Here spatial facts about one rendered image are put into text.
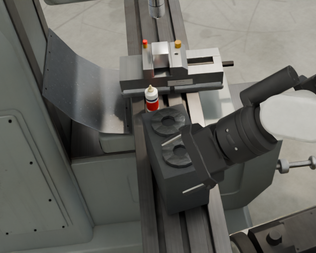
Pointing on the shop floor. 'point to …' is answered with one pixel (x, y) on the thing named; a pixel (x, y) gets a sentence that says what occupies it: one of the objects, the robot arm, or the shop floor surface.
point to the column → (28, 140)
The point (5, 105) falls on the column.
